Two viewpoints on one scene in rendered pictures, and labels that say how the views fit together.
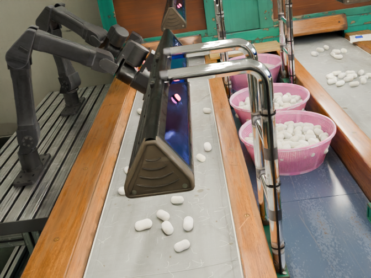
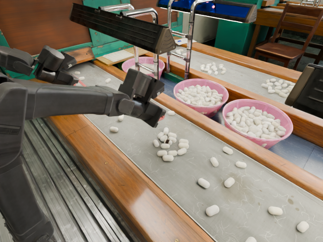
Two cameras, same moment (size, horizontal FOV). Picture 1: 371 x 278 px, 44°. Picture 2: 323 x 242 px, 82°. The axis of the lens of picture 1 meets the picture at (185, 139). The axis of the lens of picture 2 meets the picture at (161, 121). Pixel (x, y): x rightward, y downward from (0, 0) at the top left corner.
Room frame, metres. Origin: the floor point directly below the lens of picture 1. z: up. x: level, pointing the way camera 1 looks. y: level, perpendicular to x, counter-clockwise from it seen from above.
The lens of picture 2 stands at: (1.04, 0.42, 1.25)
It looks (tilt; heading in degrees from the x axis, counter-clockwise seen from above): 40 degrees down; 313
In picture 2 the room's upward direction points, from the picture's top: straight up
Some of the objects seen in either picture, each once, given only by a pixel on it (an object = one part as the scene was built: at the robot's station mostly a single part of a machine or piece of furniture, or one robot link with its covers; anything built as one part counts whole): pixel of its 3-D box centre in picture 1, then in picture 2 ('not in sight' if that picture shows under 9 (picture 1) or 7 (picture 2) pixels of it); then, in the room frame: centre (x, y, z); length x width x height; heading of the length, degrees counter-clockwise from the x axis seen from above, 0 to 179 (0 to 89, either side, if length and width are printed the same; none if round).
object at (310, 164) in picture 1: (287, 143); (252, 125); (1.16, -0.28, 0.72); 0.27 x 0.27 x 0.10
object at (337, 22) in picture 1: (313, 25); not in sight; (2.12, -0.68, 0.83); 0.30 x 0.06 x 0.07; 87
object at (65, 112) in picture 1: (71, 99); not in sight; (1.96, 0.47, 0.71); 0.20 x 0.07 x 0.08; 176
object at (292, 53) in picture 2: not in sight; (280, 49); (1.53, -2.27, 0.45); 0.44 x 0.43 x 0.91; 171
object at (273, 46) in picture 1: (244, 49); (123, 55); (2.09, -0.34, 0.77); 0.33 x 0.15 x 0.01; 87
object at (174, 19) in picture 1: (174, 4); (110, 22); (1.72, -0.04, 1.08); 0.62 x 0.08 x 0.07; 177
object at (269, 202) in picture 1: (222, 169); not in sight; (0.74, -0.06, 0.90); 0.20 x 0.19 x 0.45; 177
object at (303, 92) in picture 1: (269, 108); (199, 99); (1.44, -0.30, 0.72); 0.27 x 0.27 x 0.10
